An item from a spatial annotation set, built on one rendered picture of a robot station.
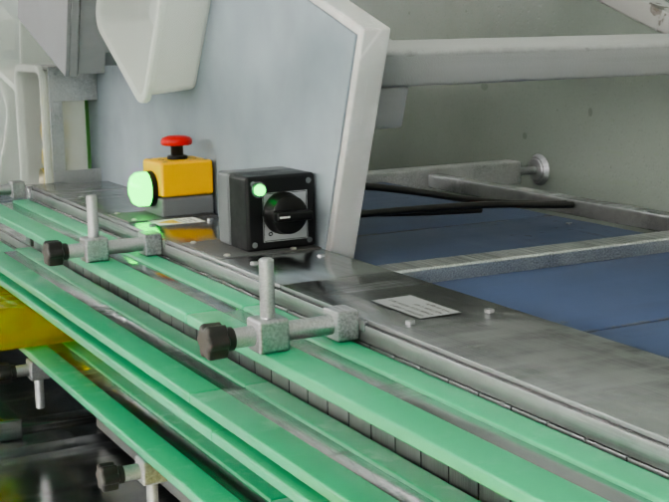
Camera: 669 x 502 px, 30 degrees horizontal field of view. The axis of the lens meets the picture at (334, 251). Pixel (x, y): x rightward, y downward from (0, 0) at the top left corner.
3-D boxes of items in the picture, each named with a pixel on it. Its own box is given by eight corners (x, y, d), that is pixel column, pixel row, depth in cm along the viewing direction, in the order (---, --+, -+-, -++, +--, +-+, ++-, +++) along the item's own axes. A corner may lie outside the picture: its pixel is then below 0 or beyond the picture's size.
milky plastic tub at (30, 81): (70, 191, 218) (20, 195, 214) (63, 62, 214) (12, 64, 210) (101, 203, 203) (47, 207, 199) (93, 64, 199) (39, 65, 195)
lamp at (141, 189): (146, 203, 161) (124, 205, 159) (145, 168, 160) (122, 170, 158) (158, 207, 157) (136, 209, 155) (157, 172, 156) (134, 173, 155)
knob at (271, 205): (302, 231, 133) (316, 235, 130) (263, 235, 131) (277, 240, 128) (301, 189, 132) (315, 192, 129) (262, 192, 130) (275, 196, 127)
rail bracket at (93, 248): (155, 251, 144) (41, 263, 138) (153, 187, 142) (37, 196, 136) (168, 256, 140) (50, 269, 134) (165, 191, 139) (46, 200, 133)
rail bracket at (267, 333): (344, 332, 104) (193, 354, 98) (342, 244, 102) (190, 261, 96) (368, 342, 100) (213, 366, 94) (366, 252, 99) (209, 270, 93)
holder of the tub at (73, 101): (75, 221, 219) (30, 225, 215) (66, 63, 214) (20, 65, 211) (105, 235, 204) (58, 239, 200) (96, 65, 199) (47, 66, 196)
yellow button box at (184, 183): (197, 207, 165) (144, 212, 162) (195, 150, 164) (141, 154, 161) (218, 213, 159) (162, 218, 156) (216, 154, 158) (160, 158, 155)
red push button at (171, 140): (156, 161, 160) (155, 134, 160) (186, 159, 162) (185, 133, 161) (167, 164, 157) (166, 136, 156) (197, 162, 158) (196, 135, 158)
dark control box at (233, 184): (288, 235, 141) (218, 242, 137) (286, 165, 140) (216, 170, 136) (321, 245, 134) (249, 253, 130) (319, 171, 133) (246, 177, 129)
